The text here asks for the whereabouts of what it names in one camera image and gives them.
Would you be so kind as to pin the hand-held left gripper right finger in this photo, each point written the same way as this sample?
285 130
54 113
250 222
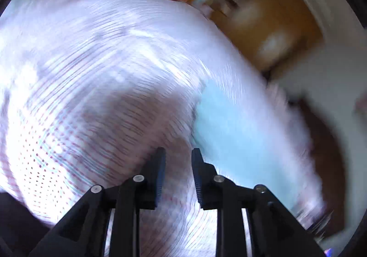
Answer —
197 181

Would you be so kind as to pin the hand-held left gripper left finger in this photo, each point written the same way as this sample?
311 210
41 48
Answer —
161 176

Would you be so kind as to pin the light blue pants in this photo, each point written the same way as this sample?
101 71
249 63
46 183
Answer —
238 145

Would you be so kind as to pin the pink striped bedspread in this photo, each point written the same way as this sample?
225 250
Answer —
86 73

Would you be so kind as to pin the dark wooden headboard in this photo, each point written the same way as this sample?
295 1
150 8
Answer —
324 145

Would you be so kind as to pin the wooden wardrobe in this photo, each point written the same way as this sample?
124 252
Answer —
286 15

